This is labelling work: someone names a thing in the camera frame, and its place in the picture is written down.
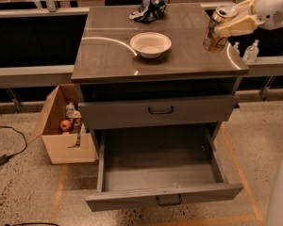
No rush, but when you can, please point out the black power cable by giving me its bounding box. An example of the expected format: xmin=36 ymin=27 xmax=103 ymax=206
xmin=0 ymin=122 xmax=28 ymax=170

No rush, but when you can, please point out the grey drawer cabinet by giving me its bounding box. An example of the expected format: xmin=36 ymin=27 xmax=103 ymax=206
xmin=71 ymin=3 xmax=250 ymax=213

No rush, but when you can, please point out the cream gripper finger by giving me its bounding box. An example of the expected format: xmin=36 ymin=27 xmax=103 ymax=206
xmin=214 ymin=15 xmax=264 ymax=38
xmin=233 ymin=0 xmax=256 ymax=15

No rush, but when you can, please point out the red apple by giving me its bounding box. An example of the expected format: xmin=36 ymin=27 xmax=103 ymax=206
xmin=59 ymin=120 xmax=73 ymax=132

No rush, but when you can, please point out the cardboard box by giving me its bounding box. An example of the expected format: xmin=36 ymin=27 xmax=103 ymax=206
xmin=29 ymin=84 xmax=98 ymax=164

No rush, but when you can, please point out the orange soda can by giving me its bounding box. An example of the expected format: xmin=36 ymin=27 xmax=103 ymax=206
xmin=203 ymin=6 xmax=237 ymax=53

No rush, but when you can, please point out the crumpled blue white bag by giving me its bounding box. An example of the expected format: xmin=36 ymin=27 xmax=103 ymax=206
xmin=129 ymin=0 xmax=166 ymax=24

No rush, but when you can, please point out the white bowl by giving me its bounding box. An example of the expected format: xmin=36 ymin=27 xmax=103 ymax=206
xmin=130 ymin=32 xmax=172 ymax=58

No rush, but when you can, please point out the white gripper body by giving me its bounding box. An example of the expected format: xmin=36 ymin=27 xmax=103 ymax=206
xmin=254 ymin=0 xmax=283 ymax=30

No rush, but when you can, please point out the closed grey upper drawer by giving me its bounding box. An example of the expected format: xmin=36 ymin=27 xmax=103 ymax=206
xmin=79 ymin=95 xmax=237 ymax=130

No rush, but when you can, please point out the open grey lower drawer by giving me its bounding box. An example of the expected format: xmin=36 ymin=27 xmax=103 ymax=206
xmin=86 ymin=124 xmax=242 ymax=212

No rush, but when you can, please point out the small bottle in box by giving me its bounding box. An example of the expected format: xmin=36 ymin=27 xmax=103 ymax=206
xmin=65 ymin=103 xmax=75 ymax=119

